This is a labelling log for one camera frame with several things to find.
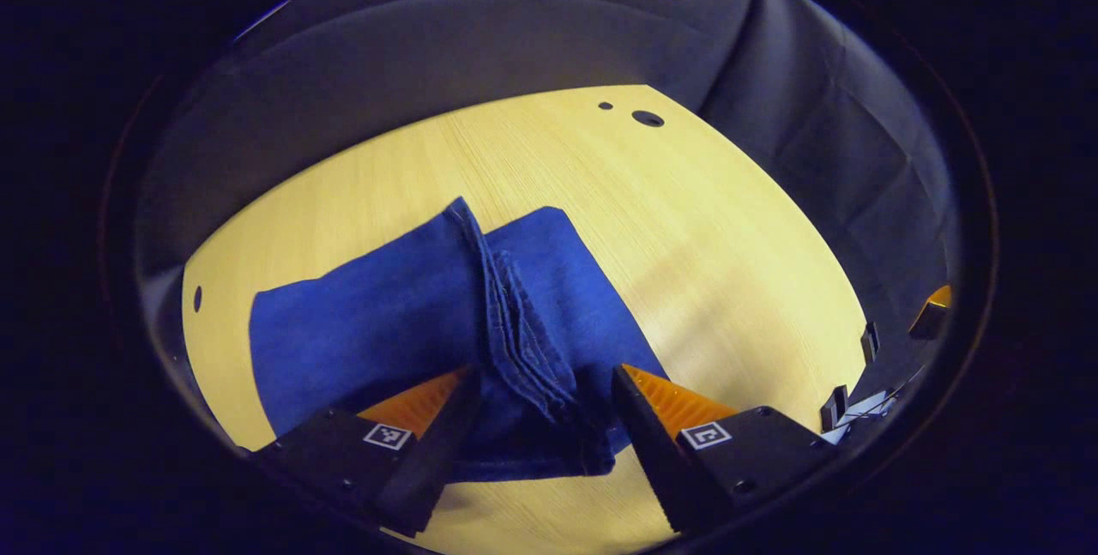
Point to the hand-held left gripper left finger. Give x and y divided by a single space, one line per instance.
429 478

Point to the black clamp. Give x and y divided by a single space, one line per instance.
834 409
871 342

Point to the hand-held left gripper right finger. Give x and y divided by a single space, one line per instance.
660 469

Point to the blue jeans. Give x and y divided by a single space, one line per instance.
360 323

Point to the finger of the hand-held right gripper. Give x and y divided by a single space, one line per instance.
931 313

